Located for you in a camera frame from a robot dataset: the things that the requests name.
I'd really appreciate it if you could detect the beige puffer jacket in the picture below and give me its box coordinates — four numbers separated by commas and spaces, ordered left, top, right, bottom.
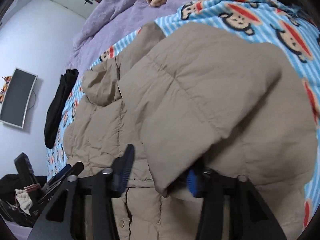
63, 22, 318, 239

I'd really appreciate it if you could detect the wall mounted monitor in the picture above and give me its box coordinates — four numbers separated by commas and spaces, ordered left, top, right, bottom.
1, 68, 37, 129

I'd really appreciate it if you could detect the clutter pile on floor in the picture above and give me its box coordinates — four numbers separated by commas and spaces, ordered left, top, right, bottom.
1, 174, 36, 228

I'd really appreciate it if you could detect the black folded garment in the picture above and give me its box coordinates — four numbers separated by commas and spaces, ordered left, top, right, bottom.
44, 69, 79, 149

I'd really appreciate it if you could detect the purple duvet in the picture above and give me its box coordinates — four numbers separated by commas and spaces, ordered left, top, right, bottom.
66, 0, 191, 75

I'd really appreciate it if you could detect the blue monkey print blanket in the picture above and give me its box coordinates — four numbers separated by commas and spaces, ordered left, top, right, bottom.
47, 0, 319, 229

